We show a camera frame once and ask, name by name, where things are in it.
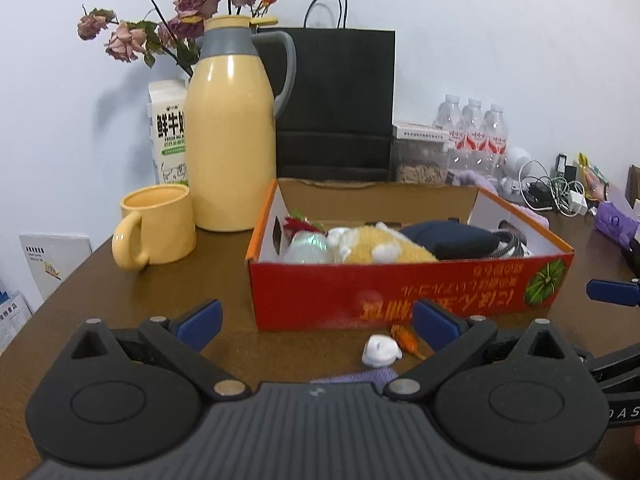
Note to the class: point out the blue white packet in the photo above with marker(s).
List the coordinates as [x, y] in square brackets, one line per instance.
[12, 317]

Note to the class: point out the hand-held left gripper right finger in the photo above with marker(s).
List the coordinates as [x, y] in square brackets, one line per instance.
[435, 327]

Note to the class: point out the yellow white plush toy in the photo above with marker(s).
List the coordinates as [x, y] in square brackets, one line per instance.
[370, 245]

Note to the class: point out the purple bag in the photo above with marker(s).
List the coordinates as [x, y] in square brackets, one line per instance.
[617, 220]

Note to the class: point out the white booklet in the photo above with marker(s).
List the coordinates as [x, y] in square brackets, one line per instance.
[55, 260]

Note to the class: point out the iridescent plastic bag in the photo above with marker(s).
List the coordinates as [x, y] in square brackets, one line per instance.
[307, 250]

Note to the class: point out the black paper bag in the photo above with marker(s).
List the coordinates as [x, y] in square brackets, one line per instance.
[340, 100]

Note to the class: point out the white charger block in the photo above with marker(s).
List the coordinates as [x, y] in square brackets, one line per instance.
[578, 204]

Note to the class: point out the brown cardboard piece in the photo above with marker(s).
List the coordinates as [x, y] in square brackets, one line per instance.
[635, 185]

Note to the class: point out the black power adapter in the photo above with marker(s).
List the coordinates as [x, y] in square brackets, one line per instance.
[539, 194]

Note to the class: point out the clear water bottle red label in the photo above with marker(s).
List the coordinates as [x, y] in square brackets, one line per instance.
[472, 132]
[446, 120]
[495, 137]

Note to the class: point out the purple knitted cloth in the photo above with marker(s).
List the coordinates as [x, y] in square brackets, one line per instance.
[360, 376]

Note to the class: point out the yellow thermos jug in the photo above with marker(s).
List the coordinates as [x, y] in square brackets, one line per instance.
[230, 135]

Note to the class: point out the yellow mug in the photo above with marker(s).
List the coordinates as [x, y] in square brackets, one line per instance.
[165, 230]

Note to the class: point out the red green trinket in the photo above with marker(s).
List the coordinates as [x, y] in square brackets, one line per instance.
[300, 221]

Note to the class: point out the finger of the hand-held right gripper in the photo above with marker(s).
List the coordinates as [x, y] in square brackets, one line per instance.
[620, 365]
[615, 292]

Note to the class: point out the yellow snack packet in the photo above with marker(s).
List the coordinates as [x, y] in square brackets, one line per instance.
[592, 175]

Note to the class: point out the navy zip pouch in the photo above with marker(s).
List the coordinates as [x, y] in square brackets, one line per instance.
[450, 240]

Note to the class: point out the dried rose bouquet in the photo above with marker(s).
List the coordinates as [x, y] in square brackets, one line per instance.
[192, 2]

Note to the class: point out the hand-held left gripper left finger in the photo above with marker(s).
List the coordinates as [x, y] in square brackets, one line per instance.
[200, 325]

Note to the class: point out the small white fan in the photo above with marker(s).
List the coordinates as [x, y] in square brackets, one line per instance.
[515, 165]

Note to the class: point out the small black device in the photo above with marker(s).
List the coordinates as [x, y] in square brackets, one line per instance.
[560, 164]

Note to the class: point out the red cardboard box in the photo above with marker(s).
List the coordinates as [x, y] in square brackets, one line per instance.
[310, 290]

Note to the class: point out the clear food container white lid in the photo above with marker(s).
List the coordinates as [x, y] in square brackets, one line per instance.
[420, 160]

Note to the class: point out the small orange trinket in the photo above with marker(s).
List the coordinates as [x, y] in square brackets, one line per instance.
[406, 339]

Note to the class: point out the white milk carton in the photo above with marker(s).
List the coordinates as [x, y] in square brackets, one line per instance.
[167, 135]

